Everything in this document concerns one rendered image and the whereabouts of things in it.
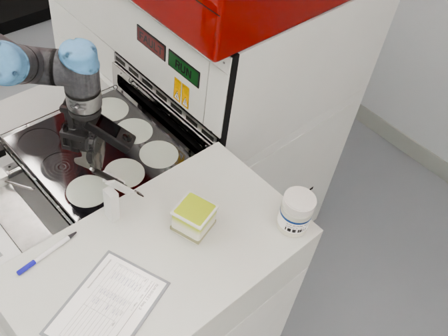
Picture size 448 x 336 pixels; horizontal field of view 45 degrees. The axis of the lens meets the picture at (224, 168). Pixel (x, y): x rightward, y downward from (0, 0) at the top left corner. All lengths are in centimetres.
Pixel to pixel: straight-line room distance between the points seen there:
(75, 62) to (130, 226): 36
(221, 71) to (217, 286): 47
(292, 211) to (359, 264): 132
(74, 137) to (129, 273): 34
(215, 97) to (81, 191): 39
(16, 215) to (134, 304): 40
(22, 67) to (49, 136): 48
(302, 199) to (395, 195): 164
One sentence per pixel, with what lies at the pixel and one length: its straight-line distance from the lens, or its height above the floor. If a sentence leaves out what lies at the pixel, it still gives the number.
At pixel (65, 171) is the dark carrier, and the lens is 137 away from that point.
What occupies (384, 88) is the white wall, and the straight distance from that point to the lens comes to 289.
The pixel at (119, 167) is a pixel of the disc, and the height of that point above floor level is 90.
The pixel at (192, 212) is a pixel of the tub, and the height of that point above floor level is 103.
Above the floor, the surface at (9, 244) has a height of 96.
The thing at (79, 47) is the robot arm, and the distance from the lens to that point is 111.
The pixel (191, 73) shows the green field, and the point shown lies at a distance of 132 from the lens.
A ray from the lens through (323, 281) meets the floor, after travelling 232.
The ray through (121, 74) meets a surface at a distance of 160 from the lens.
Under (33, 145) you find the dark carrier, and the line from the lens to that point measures 144.
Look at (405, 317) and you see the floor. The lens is 236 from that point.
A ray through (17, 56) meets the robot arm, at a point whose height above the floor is 133.
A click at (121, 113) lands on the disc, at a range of 151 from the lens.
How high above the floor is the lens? 190
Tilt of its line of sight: 47 degrees down
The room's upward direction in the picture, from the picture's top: 9 degrees clockwise
